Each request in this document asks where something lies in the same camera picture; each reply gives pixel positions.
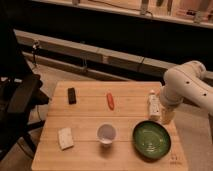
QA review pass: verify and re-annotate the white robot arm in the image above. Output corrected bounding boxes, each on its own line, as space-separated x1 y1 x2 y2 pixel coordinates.
159 61 213 124

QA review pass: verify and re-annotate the white glue bottle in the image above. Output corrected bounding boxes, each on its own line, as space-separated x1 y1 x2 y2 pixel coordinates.
148 90 160 121

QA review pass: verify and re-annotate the green bowl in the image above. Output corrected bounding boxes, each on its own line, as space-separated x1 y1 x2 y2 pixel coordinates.
132 120 171 160

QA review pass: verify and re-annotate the orange carrot-shaped object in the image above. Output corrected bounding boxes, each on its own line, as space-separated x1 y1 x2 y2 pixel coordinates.
107 93 114 110

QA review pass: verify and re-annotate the wooden board table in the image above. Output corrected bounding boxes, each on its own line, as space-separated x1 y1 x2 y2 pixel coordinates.
32 81 188 171

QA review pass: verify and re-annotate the white sponge block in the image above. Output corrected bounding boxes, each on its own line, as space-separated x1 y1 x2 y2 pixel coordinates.
58 128 74 150

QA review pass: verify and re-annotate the black chair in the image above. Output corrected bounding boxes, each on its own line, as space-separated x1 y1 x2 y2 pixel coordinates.
0 25 49 161

